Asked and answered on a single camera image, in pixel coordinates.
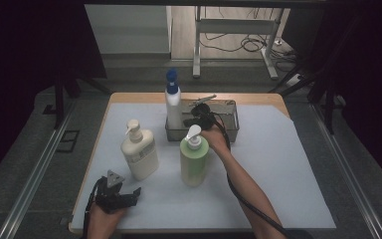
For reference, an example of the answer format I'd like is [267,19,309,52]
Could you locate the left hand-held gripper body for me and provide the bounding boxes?
[94,169,138,214]

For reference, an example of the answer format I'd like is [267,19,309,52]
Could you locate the person's right hand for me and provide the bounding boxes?
[200,124,232,157]

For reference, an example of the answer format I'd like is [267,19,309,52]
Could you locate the cream pump bottle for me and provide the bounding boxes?
[120,119,160,182]

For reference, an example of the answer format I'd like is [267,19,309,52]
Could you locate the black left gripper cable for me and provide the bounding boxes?
[81,176,108,239]

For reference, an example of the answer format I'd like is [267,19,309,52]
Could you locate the white power strip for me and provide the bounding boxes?
[286,74,305,88]

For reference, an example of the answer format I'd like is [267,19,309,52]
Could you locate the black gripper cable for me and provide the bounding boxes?
[81,176,108,239]
[211,112,292,239]

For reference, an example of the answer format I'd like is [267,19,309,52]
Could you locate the white desk frame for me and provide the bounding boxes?
[192,5,281,81]

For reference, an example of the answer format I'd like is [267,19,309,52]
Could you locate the metal mesh basket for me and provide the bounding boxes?
[164,98,241,144]

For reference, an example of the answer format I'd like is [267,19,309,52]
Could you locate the black cables on floor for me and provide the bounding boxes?
[200,6,300,73]

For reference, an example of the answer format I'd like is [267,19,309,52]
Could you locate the white bottle with blue cap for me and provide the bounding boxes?
[164,67,183,131]

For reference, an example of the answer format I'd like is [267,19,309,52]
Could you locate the aluminium rail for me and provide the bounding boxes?
[0,99,78,239]
[310,102,382,239]

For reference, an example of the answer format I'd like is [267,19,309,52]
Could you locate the black metal stand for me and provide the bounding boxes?
[268,49,347,135]
[42,66,111,131]

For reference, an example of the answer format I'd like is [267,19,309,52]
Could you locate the dark curtain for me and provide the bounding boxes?
[281,0,382,195]
[0,0,107,191]

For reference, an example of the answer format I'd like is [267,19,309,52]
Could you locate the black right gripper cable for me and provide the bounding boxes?
[211,112,292,239]

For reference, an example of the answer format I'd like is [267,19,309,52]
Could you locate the white cabinet panel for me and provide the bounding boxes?
[84,4,173,56]

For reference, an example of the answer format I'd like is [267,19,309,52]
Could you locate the person's left hand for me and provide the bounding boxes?
[87,202,127,235]

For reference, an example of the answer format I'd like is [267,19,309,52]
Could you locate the green pump bottle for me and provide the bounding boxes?
[179,123,210,188]

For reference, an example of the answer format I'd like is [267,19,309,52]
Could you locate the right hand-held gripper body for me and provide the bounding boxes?
[188,94,219,131]

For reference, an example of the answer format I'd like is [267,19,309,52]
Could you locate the pale blue table mat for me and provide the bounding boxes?
[70,102,337,232]

